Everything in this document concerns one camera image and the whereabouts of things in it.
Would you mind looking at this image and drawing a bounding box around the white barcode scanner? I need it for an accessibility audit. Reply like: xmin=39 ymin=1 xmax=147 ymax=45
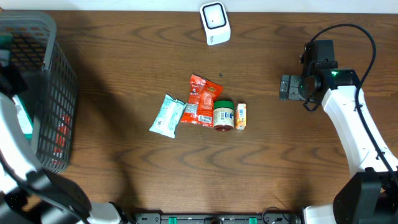
xmin=200 ymin=1 xmax=231 ymax=45

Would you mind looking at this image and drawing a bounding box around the green lid jar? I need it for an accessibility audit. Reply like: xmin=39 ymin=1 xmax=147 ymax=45
xmin=213 ymin=100 xmax=234 ymax=131

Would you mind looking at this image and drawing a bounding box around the light green wipes pack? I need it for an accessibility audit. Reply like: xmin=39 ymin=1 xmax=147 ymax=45
xmin=149 ymin=94 xmax=187 ymax=138

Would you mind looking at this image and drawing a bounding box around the small orange box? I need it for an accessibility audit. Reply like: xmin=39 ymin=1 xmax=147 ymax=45
xmin=235 ymin=103 xmax=247 ymax=130

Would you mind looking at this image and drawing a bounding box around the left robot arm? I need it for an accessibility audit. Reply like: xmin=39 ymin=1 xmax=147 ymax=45
xmin=1 ymin=49 xmax=130 ymax=223

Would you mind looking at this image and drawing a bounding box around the red snack bag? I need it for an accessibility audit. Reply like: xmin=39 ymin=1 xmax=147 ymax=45
xmin=181 ymin=75 xmax=223 ymax=128

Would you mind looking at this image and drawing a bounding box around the grey plastic mesh basket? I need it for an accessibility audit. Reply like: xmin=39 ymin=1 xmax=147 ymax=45
xmin=1 ymin=12 xmax=78 ymax=173

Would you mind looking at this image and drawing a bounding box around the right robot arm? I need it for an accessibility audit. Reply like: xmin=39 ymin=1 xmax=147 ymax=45
xmin=279 ymin=40 xmax=397 ymax=223

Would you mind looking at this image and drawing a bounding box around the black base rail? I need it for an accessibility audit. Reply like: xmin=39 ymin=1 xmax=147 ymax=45
xmin=133 ymin=210 xmax=305 ymax=224

